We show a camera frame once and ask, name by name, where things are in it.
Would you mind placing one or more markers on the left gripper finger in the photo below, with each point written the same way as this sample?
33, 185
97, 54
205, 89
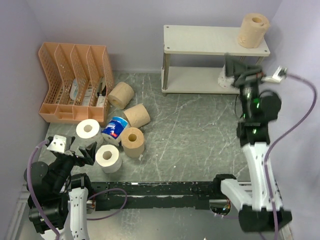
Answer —
69, 141
88, 154

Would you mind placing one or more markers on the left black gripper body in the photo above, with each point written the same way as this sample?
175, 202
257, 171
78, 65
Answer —
64, 162

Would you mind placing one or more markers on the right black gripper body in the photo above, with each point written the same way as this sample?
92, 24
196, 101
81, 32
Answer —
252, 76

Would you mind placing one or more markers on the white patterned paper roll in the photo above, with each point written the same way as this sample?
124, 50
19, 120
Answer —
225, 81

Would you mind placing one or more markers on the white roll front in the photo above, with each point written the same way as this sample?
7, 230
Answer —
108, 158

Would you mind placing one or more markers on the blue paper roll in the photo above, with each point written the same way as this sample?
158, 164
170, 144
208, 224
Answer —
112, 133

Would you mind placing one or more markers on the brown roll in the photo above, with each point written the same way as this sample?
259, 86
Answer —
252, 30
133, 142
121, 95
137, 116

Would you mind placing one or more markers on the brown roll front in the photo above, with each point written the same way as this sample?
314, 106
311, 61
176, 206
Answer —
252, 30

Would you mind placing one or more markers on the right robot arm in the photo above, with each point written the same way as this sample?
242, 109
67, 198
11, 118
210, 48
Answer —
261, 210

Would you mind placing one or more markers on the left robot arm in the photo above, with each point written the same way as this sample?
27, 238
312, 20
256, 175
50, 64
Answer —
57, 199

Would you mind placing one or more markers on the white two-tier shelf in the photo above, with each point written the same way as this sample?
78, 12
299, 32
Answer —
202, 41

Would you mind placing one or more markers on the papers in organizer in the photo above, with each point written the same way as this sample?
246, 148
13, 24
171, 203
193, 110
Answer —
87, 95

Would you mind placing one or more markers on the black pen in organizer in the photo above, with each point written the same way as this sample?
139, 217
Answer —
100, 87

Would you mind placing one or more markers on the peach plastic file organizer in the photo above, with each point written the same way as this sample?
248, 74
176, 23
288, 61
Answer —
79, 77

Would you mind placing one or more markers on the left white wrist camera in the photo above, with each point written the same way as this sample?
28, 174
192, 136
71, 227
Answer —
58, 144

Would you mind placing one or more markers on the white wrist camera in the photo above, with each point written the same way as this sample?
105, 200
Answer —
58, 144
279, 75

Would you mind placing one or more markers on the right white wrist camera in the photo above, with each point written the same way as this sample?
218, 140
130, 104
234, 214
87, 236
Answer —
279, 75

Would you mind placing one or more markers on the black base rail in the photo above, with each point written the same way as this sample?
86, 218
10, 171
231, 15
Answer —
200, 195

